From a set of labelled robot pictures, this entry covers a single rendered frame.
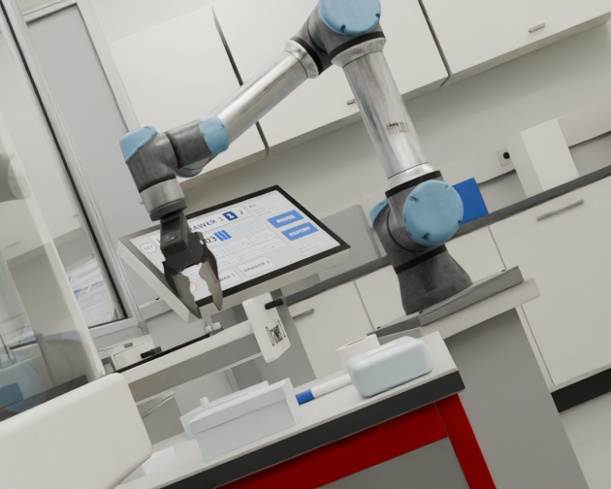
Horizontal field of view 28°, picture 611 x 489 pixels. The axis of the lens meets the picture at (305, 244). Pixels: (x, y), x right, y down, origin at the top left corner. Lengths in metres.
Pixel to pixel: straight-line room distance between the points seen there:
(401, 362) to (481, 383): 0.94
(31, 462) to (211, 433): 0.54
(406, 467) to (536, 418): 1.01
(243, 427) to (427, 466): 0.23
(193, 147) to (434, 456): 0.98
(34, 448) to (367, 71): 1.46
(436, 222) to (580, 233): 3.03
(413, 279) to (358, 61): 0.45
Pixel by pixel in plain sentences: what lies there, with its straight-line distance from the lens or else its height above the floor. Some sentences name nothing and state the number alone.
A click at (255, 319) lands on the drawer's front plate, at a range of 2.03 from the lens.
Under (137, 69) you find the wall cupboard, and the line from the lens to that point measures 5.59.
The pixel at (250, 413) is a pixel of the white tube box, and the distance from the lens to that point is 1.52.
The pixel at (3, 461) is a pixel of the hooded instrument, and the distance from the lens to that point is 0.97.
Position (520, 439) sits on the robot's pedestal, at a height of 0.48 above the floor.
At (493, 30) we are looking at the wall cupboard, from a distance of 5.71.
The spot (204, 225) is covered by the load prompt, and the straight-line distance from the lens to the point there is 3.13.
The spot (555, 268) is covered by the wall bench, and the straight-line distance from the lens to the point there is 5.27.
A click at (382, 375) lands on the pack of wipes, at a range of 1.47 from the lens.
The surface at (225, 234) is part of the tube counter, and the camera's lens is 3.12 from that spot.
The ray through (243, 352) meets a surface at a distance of 2.06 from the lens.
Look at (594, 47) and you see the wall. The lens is 6.18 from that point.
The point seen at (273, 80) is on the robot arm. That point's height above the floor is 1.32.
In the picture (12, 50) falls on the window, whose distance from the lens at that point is 2.72.
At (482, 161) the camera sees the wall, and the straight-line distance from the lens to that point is 5.91.
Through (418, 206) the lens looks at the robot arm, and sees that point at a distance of 2.30.
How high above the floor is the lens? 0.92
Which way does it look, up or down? 2 degrees up
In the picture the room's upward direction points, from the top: 22 degrees counter-clockwise
